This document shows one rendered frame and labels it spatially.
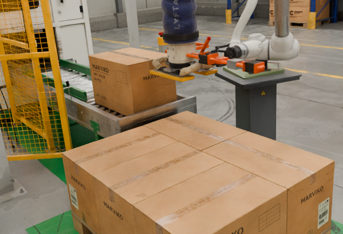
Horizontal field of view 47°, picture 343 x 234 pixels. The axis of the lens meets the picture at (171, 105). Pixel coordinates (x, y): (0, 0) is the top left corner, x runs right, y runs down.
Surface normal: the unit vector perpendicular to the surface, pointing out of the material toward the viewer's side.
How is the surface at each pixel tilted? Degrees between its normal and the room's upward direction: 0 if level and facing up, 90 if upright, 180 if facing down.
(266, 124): 90
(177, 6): 70
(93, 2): 90
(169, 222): 0
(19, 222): 0
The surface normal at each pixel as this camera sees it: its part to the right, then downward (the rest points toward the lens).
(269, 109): 0.32, 0.28
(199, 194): -0.07, -0.95
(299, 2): -0.78, 0.29
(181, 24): 0.00, 0.06
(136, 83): 0.62, 0.21
